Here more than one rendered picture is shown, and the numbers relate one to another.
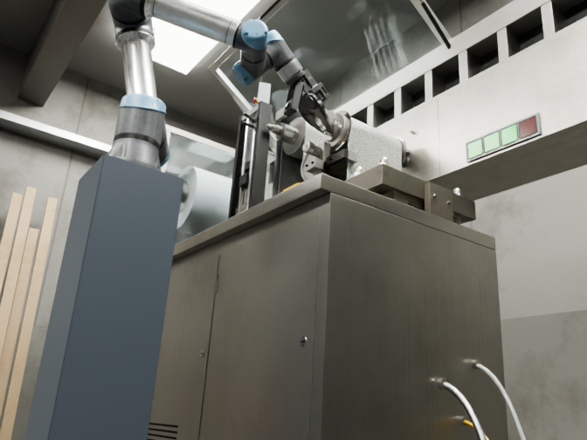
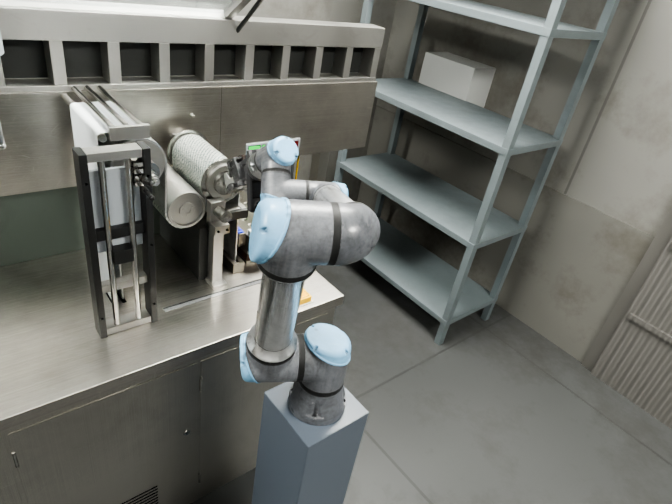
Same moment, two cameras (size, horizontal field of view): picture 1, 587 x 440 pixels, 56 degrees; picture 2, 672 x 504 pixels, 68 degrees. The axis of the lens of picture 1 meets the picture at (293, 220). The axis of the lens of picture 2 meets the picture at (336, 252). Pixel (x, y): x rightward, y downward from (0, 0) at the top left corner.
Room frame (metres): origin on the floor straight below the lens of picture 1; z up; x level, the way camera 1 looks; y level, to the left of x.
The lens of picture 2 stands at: (1.45, 1.30, 1.92)
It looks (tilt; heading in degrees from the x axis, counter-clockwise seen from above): 32 degrees down; 261
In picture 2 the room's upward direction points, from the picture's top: 10 degrees clockwise
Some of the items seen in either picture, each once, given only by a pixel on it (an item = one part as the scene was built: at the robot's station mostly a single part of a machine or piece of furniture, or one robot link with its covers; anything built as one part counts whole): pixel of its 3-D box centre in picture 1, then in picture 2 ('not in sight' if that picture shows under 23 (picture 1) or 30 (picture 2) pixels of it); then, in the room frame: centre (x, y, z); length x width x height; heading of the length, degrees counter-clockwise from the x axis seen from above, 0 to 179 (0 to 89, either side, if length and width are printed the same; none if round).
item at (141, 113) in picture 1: (141, 121); (322, 355); (1.29, 0.42, 1.07); 0.13 x 0.12 x 0.14; 6
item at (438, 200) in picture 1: (439, 204); not in sight; (1.47, -0.42, 0.97); 0.10 x 0.03 x 0.11; 125
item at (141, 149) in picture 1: (134, 161); (319, 388); (1.28, 0.42, 0.95); 0.15 x 0.15 x 0.10
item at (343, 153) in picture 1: (341, 160); (232, 212); (1.57, -0.14, 1.14); 0.09 x 0.06 x 0.03; 35
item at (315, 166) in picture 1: (315, 186); (217, 245); (1.60, -0.06, 1.05); 0.06 x 0.05 x 0.31; 125
